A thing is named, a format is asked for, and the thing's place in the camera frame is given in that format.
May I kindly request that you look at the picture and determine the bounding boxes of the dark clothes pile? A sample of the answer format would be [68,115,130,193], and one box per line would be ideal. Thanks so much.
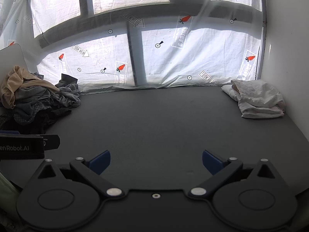
[1,86,72,135]

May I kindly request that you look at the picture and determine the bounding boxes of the beige long-sleeve shirt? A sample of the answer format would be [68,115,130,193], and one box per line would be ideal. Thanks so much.
[1,66,60,109]

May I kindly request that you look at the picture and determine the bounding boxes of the grey crumpled garment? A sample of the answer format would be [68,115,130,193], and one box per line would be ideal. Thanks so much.
[51,74,81,108]

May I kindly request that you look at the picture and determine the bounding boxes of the white side panel board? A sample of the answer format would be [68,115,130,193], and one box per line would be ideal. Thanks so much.
[0,44,28,83]

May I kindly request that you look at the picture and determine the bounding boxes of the white folded cloth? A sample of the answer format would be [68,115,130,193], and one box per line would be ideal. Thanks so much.
[222,80,286,119]

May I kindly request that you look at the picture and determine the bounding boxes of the white printed backdrop sheet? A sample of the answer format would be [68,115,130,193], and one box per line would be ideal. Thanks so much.
[1,0,265,92]

